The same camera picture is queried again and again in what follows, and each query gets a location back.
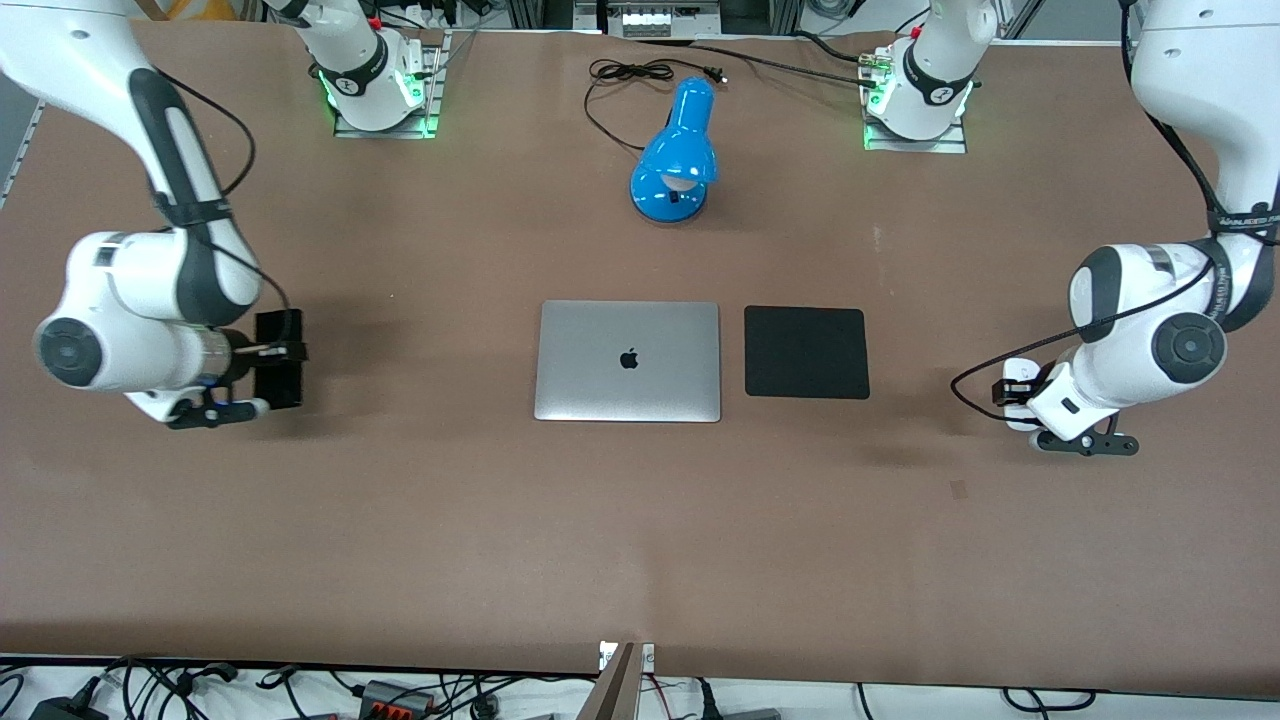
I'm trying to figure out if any white computer mouse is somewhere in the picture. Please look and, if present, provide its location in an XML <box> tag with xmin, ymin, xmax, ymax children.
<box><xmin>1003</xmin><ymin>358</ymin><xmax>1043</xmax><ymax>433</ymax></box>

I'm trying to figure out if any black smartphone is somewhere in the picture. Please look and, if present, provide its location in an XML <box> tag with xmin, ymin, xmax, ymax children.
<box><xmin>254</xmin><ymin>309</ymin><xmax>305</xmax><ymax>410</ymax></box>

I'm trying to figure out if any black mouse pad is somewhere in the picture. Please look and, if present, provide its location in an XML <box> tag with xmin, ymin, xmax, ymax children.
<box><xmin>744</xmin><ymin>306</ymin><xmax>871</xmax><ymax>400</ymax></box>

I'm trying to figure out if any black power adapter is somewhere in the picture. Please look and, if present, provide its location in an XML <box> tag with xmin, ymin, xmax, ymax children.
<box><xmin>28</xmin><ymin>694</ymin><xmax>103</xmax><ymax>720</ymax></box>

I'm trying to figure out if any silver closed laptop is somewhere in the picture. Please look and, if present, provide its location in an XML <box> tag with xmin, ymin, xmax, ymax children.
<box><xmin>534</xmin><ymin>300</ymin><xmax>722</xmax><ymax>423</ymax></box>

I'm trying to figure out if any black box with orange connectors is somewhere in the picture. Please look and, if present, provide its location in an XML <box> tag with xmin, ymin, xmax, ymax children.
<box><xmin>358</xmin><ymin>679</ymin><xmax>438</xmax><ymax>720</ymax></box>

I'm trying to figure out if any blue desk lamp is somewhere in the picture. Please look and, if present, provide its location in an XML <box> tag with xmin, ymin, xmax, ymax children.
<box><xmin>630</xmin><ymin>77</ymin><xmax>719</xmax><ymax>224</ymax></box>

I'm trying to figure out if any wooden plank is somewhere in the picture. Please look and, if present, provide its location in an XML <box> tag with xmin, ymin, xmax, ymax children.
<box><xmin>577</xmin><ymin>642</ymin><xmax>642</xmax><ymax>720</ymax></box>

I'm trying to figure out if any white power strip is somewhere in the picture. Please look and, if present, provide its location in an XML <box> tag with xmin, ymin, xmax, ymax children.
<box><xmin>604</xmin><ymin>0</ymin><xmax>723</xmax><ymax>39</ymax></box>

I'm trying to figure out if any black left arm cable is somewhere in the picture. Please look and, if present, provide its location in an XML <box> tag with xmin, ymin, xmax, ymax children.
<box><xmin>949</xmin><ymin>0</ymin><xmax>1280</xmax><ymax>427</ymax></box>

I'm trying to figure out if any aluminium arm base plate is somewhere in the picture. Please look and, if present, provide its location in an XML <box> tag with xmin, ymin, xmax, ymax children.
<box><xmin>862</xmin><ymin>44</ymin><xmax>970</xmax><ymax>154</ymax></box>
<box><xmin>333</xmin><ymin>28</ymin><xmax>453</xmax><ymax>140</ymax></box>

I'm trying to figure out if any black floor cable loop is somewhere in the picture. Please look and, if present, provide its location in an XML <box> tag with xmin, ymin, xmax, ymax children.
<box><xmin>1000</xmin><ymin>687</ymin><xmax>1098</xmax><ymax>714</ymax></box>

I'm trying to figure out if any black lamp power cord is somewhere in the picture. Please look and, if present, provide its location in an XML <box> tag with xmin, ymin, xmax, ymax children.
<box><xmin>584</xmin><ymin>58</ymin><xmax>729</xmax><ymax>154</ymax></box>

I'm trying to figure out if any thick black table cable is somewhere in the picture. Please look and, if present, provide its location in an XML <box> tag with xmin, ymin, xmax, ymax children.
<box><xmin>636</xmin><ymin>36</ymin><xmax>883</xmax><ymax>93</ymax></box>

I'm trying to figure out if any white clamp bracket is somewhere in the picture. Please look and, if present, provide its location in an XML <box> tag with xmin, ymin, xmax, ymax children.
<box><xmin>598</xmin><ymin>640</ymin><xmax>657</xmax><ymax>672</ymax></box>

